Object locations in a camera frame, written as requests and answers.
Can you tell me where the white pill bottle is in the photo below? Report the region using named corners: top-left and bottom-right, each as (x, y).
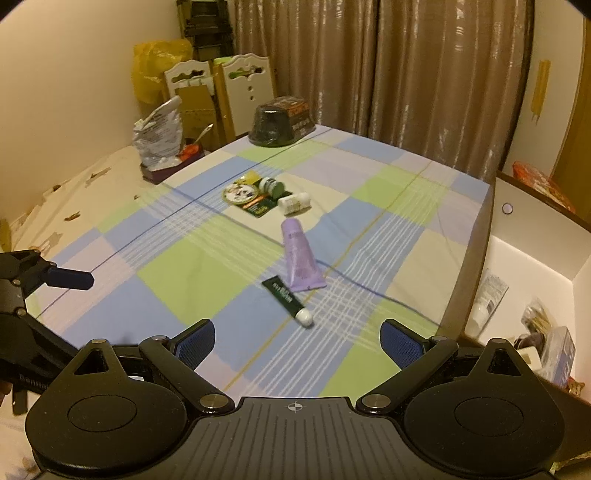
top-left (277, 192), bottom-right (311, 216)

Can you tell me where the brown paper bag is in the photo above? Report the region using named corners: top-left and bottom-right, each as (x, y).
top-left (176, 85), bottom-right (221, 151)

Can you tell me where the brown cardboard storage box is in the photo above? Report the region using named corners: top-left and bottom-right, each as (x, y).
top-left (435, 169), bottom-right (591, 407)

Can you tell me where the crumpled silver plastic bag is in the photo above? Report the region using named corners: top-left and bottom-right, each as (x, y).
top-left (132, 96), bottom-right (184, 171)

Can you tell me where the round sticker badge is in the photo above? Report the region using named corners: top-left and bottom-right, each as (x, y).
top-left (222, 183), bottom-right (259, 206)

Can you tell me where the black instant noodle bowl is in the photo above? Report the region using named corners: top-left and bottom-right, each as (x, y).
top-left (249, 96), bottom-right (315, 148)

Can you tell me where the red instant noodle bowl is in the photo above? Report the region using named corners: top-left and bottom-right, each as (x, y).
top-left (512, 161), bottom-right (576, 214)

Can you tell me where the blue label plastic box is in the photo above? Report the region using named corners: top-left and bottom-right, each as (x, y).
top-left (538, 326), bottom-right (576, 388)

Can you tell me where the purple cream tube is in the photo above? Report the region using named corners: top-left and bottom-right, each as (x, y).
top-left (281, 218), bottom-right (327, 292)

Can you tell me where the dark green small tube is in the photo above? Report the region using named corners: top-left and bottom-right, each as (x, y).
top-left (262, 276), bottom-right (314, 328)

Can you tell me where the dark hair scrunchie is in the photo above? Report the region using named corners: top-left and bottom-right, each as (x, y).
top-left (514, 332), bottom-right (546, 354)

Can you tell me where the cotton swab bag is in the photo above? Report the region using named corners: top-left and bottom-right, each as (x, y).
top-left (521, 298), bottom-right (553, 335)

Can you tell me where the beige curtain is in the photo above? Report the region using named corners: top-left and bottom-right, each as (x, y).
top-left (233, 1), bottom-right (534, 181)

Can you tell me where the white cosmetic tube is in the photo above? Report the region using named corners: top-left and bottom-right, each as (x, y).
top-left (465, 269), bottom-right (509, 338)

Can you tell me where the checkered tablecloth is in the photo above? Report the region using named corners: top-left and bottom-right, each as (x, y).
top-left (27, 126), bottom-right (490, 398)

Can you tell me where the black folding cart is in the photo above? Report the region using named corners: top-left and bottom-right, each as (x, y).
top-left (176, 0), bottom-right (235, 61)

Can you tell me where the yellow plastic bag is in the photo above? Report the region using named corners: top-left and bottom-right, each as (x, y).
top-left (131, 39), bottom-right (193, 106)

